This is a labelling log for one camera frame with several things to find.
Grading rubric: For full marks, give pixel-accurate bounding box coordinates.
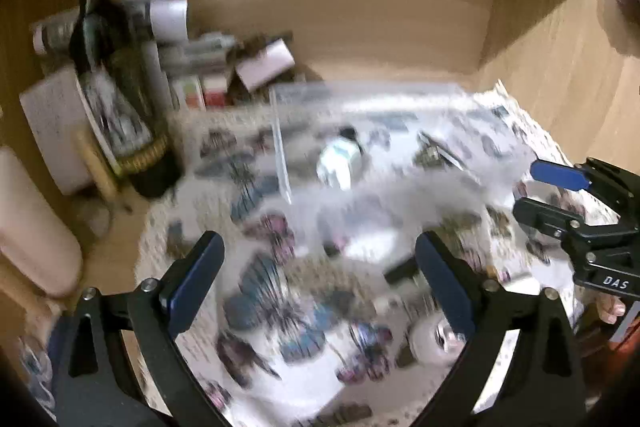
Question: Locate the small white cylinder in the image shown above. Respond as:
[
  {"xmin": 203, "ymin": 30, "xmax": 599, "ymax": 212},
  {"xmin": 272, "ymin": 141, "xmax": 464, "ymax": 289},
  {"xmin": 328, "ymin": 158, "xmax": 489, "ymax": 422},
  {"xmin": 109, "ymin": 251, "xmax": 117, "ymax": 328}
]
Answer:
[{"xmin": 409, "ymin": 313, "xmax": 468, "ymax": 367}]

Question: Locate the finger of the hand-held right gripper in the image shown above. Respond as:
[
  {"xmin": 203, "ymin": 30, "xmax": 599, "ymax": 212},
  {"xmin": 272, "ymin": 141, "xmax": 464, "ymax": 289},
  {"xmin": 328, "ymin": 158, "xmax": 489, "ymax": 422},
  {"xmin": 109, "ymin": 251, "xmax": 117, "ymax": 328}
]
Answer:
[
  {"xmin": 512, "ymin": 197, "xmax": 640, "ymax": 264},
  {"xmin": 530, "ymin": 156, "xmax": 640, "ymax": 228}
]

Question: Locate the printed rolled paper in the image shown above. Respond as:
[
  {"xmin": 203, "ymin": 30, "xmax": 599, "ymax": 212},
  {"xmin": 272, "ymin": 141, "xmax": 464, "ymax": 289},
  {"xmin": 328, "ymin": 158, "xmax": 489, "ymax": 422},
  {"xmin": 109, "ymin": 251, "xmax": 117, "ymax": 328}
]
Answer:
[{"xmin": 31, "ymin": 12, "xmax": 83, "ymax": 56}]

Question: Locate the small white green bottle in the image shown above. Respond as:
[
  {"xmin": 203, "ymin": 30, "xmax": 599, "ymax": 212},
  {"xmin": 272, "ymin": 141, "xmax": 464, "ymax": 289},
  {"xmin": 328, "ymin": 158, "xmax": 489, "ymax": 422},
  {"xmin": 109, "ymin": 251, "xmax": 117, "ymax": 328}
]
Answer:
[{"xmin": 316, "ymin": 127, "xmax": 365, "ymax": 190}]

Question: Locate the person's right hand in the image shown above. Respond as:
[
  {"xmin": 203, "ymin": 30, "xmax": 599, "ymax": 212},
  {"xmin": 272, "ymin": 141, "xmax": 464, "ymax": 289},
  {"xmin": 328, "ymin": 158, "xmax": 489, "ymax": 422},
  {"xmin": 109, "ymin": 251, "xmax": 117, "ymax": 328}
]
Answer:
[{"xmin": 594, "ymin": 291, "xmax": 626, "ymax": 324}]

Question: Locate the white foam block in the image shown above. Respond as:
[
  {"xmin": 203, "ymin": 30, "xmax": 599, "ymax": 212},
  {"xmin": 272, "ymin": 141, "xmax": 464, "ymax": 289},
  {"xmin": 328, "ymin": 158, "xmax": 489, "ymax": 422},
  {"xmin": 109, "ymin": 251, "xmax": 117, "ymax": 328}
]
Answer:
[{"xmin": 19, "ymin": 66, "xmax": 98, "ymax": 196}]

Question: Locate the pale pink container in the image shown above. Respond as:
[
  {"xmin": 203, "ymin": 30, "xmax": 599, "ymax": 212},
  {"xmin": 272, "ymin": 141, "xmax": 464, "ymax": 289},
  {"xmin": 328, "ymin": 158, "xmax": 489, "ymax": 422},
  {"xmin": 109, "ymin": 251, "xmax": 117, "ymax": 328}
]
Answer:
[{"xmin": 0, "ymin": 146, "xmax": 85, "ymax": 299}]

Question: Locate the butterfly printed cloth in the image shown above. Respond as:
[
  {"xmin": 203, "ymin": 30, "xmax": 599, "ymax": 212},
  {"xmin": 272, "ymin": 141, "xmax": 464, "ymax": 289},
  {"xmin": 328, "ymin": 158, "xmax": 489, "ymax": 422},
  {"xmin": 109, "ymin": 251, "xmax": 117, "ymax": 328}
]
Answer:
[{"xmin": 135, "ymin": 79, "xmax": 588, "ymax": 427}]

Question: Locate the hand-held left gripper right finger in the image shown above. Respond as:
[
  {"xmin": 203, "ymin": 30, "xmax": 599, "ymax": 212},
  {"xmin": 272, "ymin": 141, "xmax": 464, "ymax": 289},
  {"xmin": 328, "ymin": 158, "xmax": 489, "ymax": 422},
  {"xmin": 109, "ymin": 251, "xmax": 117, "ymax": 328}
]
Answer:
[{"xmin": 415, "ymin": 231, "xmax": 587, "ymax": 427}]

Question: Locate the white purple carton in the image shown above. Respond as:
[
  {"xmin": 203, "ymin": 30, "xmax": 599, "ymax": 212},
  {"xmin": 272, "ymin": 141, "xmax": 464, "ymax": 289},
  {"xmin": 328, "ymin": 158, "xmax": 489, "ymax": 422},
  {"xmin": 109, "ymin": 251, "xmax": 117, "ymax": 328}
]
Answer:
[{"xmin": 234, "ymin": 38, "xmax": 296, "ymax": 92}]

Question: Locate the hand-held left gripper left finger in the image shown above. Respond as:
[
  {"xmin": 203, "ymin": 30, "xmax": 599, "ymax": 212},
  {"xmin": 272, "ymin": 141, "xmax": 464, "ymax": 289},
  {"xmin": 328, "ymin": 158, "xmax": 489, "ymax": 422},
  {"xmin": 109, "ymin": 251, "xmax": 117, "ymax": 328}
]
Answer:
[{"xmin": 52, "ymin": 231, "xmax": 231, "ymax": 427}]

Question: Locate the blue patterned cloth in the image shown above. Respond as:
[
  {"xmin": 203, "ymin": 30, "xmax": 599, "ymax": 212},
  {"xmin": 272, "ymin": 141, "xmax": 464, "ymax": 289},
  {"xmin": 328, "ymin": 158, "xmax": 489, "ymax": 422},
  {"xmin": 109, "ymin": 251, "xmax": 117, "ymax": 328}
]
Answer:
[{"xmin": 17, "ymin": 332, "xmax": 58, "ymax": 423}]

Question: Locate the clear plastic box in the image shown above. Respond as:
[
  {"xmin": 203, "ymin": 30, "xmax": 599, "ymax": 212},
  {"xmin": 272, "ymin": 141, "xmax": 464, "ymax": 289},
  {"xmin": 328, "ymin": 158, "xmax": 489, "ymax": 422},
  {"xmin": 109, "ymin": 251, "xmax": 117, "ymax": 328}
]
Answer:
[{"xmin": 269, "ymin": 79, "xmax": 538, "ymax": 268}]

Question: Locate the white rolled paper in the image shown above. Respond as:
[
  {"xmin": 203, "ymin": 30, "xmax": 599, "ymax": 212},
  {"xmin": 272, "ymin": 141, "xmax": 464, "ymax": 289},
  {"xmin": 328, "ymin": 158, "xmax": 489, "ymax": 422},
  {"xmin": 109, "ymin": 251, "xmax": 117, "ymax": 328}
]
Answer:
[{"xmin": 122, "ymin": 0, "xmax": 190, "ymax": 44}]

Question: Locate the dark glass wine bottle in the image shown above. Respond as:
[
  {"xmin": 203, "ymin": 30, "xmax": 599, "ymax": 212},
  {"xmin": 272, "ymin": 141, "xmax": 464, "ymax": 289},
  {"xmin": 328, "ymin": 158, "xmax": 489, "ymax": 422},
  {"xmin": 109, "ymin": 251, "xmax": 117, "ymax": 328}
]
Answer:
[{"xmin": 67, "ymin": 0, "xmax": 183, "ymax": 198}]

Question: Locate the wooden stick handle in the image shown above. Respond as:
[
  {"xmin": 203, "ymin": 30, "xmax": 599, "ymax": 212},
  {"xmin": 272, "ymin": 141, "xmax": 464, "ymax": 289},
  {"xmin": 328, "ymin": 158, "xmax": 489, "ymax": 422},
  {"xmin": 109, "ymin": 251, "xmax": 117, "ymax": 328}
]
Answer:
[{"xmin": 75, "ymin": 129, "xmax": 120, "ymax": 202}]

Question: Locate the green white small box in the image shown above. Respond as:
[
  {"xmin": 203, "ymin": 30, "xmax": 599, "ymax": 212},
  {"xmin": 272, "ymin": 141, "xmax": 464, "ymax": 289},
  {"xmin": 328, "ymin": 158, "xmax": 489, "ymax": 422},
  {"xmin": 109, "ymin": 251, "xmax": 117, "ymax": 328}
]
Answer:
[{"xmin": 172, "ymin": 76, "xmax": 205, "ymax": 112}]

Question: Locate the stack of grey papers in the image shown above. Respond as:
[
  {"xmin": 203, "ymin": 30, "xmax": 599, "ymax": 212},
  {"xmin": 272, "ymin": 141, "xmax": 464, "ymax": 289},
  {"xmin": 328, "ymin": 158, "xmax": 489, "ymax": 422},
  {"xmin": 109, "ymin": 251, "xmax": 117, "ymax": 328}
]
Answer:
[{"xmin": 160, "ymin": 32, "xmax": 238, "ymax": 78}]

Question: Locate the red white small box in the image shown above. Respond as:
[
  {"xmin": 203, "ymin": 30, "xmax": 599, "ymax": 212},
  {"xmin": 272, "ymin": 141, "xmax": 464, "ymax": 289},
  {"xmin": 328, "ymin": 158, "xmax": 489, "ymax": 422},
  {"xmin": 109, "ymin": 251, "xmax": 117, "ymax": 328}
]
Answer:
[{"xmin": 201, "ymin": 74, "xmax": 232, "ymax": 108}]

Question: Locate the dark small metal object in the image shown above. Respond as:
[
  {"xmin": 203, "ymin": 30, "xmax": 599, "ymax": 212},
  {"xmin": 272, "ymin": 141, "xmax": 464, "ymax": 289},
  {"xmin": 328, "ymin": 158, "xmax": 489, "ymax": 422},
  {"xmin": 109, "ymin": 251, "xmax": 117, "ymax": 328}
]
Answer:
[{"xmin": 414, "ymin": 131, "xmax": 468, "ymax": 172}]

